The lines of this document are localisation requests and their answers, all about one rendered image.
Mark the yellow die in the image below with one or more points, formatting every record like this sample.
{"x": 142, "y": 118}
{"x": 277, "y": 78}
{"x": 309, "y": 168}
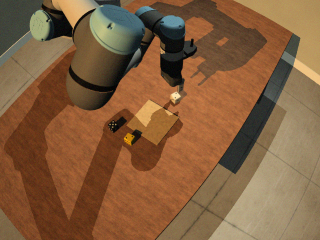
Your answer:
{"x": 129, "y": 139}

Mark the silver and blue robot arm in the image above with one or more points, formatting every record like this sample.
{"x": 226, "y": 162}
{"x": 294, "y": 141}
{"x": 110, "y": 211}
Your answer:
{"x": 109, "y": 41}

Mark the white die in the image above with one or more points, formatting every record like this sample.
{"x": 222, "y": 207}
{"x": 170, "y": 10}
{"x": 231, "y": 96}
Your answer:
{"x": 175, "y": 97}

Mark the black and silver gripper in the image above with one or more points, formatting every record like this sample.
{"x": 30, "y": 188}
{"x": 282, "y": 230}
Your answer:
{"x": 171, "y": 64}

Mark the tan square mat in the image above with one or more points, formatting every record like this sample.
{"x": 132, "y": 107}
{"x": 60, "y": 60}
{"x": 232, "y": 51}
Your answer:
{"x": 153, "y": 122}

